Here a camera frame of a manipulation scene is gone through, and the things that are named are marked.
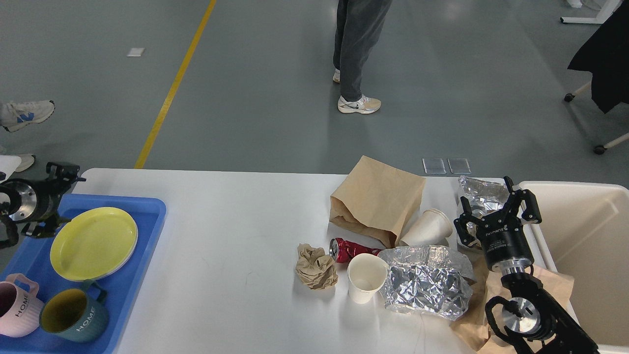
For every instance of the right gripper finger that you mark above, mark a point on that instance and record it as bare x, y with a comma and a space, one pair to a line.
477, 209
521, 208

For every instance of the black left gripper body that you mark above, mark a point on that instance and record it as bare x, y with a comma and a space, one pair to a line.
31, 201

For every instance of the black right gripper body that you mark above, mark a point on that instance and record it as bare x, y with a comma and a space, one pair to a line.
504, 243

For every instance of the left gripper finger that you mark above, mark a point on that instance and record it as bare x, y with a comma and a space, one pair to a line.
61, 177
44, 230

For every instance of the yellow plastic plate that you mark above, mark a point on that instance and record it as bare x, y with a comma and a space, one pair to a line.
94, 244

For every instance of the pink ribbed mug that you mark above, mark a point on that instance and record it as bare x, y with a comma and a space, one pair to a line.
20, 308

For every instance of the brown paper sheet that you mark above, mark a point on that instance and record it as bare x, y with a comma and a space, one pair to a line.
472, 327

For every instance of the dark green mug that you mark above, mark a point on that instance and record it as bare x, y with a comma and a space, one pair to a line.
76, 314

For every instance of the brown paper bag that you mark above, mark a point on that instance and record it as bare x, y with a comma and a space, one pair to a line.
376, 200

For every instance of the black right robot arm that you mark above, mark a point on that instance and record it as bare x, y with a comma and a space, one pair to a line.
531, 314

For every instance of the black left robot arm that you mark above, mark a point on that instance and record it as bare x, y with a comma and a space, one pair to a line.
13, 229

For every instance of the small crumpled foil bag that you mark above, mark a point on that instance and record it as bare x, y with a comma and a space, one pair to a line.
484, 196

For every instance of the tipped white paper cup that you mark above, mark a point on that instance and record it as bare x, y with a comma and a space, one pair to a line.
433, 227

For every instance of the white table corner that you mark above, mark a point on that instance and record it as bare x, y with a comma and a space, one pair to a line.
8, 165

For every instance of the beige plastic bin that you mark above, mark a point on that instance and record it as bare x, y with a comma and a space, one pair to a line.
585, 234

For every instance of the large crumpled foil sheet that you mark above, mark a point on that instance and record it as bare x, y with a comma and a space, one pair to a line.
433, 279

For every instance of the white blue sneaker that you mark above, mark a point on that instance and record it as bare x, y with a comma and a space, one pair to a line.
15, 116

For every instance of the upright white paper cup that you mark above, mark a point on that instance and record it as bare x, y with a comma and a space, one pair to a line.
366, 273

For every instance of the crushed red soda can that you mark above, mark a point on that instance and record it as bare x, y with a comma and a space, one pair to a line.
343, 251

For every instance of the crumpled brown paper ball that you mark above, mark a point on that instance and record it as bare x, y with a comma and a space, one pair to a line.
315, 268

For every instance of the person in grey trousers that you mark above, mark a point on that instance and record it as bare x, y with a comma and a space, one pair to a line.
358, 27

